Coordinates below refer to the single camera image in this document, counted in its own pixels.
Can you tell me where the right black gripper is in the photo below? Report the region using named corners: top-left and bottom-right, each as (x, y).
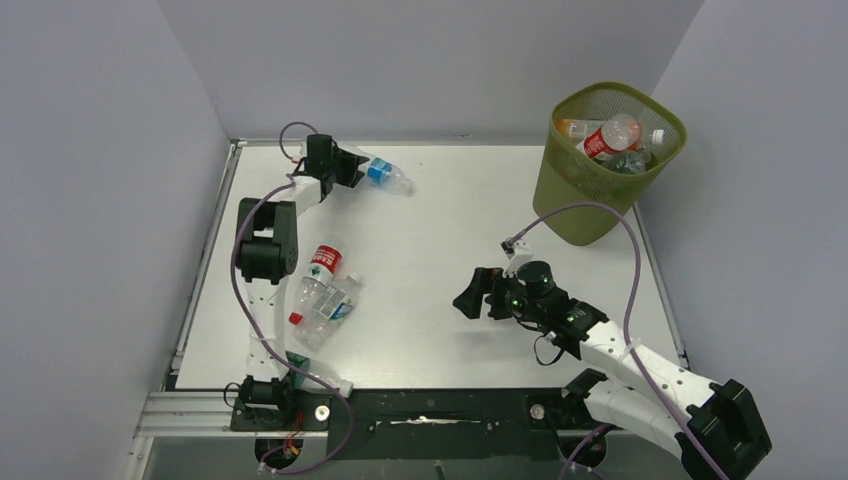
top-left (454, 267), bottom-right (546, 324)

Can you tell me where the clear bottle blue label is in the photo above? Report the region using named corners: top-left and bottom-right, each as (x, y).
top-left (341, 143), bottom-right (414, 195)

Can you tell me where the clear bottle red label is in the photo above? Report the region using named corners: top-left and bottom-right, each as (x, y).
top-left (576, 113), bottom-right (642, 161)
top-left (288, 236), bottom-right (345, 326)

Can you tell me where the crushed clear bottle white cap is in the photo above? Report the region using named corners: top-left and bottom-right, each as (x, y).
top-left (289, 273), bottom-right (363, 351)

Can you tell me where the orange drink bottle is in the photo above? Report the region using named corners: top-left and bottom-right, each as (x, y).
top-left (554, 118), bottom-right (666, 150)

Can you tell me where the clear bottle red label top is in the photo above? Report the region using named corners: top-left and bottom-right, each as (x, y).
top-left (576, 113), bottom-right (642, 161)

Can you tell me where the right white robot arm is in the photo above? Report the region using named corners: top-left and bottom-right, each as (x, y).
top-left (452, 261), bottom-right (773, 479)

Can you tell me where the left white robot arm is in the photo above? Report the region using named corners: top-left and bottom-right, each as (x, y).
top-left (230, 134), bottom-right (369, 410)

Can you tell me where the green mesh waste bin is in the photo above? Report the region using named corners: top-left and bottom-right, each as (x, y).
top-left (532, 82), bottom-right (688, 215)

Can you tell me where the clear bottle dark green label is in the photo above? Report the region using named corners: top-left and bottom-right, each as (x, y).
top-left (286, 352), bottom-right (353, 398)

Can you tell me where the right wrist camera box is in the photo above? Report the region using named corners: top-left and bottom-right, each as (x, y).
top-left (501, 239), bottom-right (534, 278)

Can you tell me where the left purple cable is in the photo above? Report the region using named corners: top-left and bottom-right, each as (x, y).
top-left (229, 121), bottom-right (356, 477)

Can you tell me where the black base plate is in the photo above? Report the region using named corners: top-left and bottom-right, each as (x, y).
top-left (230, 388), bottom-right (598, 468)

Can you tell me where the aluminium frame rail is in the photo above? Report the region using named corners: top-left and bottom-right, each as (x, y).
top-left (122, 388), bottom-right (737, 480)

